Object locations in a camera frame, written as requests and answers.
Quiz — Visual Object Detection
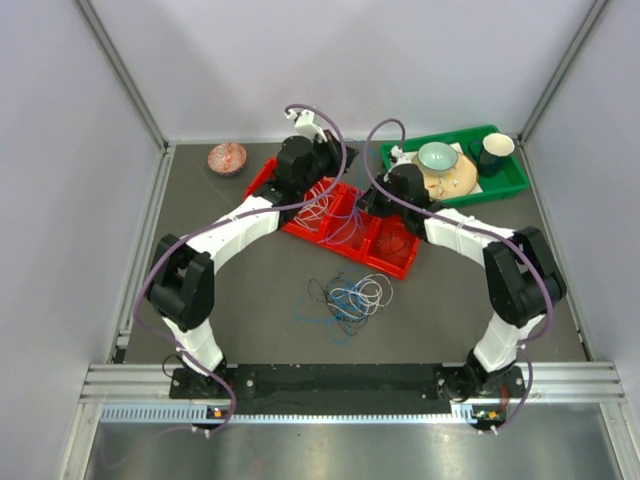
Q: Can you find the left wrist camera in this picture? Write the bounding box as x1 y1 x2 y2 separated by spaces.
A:
285 109 327 143

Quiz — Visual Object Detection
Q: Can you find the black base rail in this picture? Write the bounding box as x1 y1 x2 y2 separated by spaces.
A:
169 362 474 416

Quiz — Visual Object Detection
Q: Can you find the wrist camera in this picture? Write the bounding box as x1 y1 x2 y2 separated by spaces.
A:
285 109 327 143
390 145 416 167

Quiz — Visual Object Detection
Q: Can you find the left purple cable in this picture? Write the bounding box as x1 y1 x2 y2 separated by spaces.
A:
133 102 349 431

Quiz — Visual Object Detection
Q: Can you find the red wire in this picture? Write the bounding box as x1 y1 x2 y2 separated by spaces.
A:
377 227 409 259

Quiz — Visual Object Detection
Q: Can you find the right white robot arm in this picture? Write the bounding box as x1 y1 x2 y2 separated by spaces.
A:
357 164 567 399

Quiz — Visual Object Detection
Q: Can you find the tan ceramic plate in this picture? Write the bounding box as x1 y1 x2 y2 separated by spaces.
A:
412 151 480 201

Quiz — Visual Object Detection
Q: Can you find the green plastic tray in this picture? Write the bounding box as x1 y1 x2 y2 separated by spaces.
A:
403 125 530 207

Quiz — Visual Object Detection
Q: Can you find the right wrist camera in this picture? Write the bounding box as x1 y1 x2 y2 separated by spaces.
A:
390 145 416 167

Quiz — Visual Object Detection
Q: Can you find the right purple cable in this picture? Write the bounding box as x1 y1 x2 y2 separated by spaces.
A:
363 118 555 347

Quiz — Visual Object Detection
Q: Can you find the slotted cable duct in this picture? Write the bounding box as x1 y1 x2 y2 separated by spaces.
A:
99 404 499 426

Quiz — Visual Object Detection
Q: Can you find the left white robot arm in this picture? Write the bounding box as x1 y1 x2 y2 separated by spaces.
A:
144 132 357 397

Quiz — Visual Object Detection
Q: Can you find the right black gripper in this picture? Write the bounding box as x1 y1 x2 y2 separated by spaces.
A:
355 174 409 220

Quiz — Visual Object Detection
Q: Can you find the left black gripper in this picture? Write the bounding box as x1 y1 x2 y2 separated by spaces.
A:
297 129 357 194

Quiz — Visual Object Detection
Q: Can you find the purple cable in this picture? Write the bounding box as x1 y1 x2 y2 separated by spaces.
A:
133 102 349 431
363 118 555 347

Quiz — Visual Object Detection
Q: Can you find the red compartment bin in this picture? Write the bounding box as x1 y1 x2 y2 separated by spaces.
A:
243 157 421 279

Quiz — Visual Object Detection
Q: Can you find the pink patterned bowl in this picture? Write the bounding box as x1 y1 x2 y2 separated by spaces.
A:
207 142 248 177

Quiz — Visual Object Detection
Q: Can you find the dark green mug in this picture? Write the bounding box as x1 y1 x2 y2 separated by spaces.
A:
468 132 515 177

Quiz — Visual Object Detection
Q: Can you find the light blue bowl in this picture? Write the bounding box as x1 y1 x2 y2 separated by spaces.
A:
418 142 458 173

